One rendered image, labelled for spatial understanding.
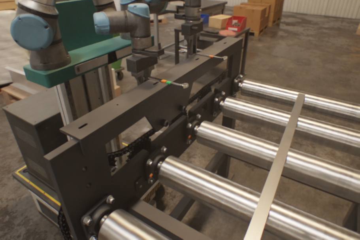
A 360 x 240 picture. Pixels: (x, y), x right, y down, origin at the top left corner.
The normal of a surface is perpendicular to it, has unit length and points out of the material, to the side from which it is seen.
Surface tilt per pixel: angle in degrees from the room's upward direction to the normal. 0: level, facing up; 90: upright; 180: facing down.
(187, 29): 90
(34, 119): 0
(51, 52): 73
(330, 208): 0
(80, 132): 0
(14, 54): 96
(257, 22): 90
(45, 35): 97
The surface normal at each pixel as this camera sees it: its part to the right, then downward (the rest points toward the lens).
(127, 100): 0.00, -0.87
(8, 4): 0.61, 0.39
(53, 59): 0.53, 0.13
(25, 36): 0.26, 0.58
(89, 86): 0.85, 0.26
